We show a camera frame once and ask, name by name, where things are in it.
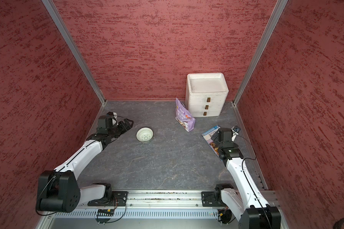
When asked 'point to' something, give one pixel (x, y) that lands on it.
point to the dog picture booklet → (208, 135)
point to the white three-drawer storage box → (206, 93)
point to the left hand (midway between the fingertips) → (129, 127)
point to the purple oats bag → (183, 116)
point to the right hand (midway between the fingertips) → (221, 139)
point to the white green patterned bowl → (144, 134)
